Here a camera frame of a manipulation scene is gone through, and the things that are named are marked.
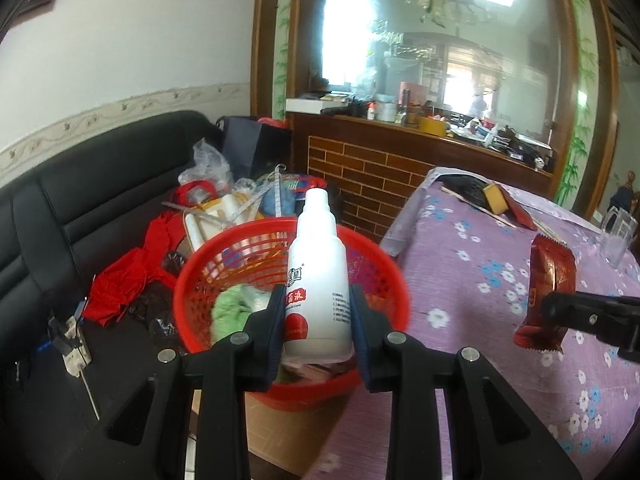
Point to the red blue package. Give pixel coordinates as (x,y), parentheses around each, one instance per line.
(305,182)

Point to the white yellow plastic bag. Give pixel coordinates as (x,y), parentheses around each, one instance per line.
(220,215)

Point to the red round object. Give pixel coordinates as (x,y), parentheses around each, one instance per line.
(197,190)

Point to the clear plastic bag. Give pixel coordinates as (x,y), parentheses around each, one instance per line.
(210,160)

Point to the red foil packet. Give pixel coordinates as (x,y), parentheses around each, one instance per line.
(520,212)

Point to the red snack packet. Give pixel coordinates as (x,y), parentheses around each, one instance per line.
(550,275)

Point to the wooden counter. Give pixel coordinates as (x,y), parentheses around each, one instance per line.
(360,175)

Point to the bamboo wall decal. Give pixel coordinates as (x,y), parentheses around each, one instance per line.
(282,35)

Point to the red plastic basket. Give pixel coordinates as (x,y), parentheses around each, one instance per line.
(385,285)

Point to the wood framed glass partition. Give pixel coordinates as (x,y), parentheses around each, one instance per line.
(425,50)

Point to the yellow tape roll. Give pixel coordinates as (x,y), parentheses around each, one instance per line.
(495,200)

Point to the cardboard box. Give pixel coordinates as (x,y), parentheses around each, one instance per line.
(290,430)

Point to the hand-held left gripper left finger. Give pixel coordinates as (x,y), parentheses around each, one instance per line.
(270,340)

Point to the red cloth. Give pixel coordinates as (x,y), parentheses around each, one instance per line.
(125,285)

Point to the paper wrapped chopsticks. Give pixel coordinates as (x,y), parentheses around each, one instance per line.
(550,232)

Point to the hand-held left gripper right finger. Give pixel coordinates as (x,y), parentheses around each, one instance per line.
(367,345)

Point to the white power strip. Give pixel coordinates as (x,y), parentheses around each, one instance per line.
(75,355)

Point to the clear glass cup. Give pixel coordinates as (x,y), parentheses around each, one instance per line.
(616,240)

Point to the clutter of counter items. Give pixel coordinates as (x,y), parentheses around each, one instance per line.
(430,122)

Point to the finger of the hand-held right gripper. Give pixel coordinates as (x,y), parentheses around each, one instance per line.
(592,317)

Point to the black leather sofa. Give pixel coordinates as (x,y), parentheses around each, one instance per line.
(100,185)

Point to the green cloth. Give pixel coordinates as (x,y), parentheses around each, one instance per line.
(230,310)

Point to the wooden chopstick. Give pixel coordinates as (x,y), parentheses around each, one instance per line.
(475,203)

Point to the dark paper bag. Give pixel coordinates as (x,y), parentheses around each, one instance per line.
(250,145)

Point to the floral purple tablecloth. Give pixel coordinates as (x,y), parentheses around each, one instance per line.
(475,310)

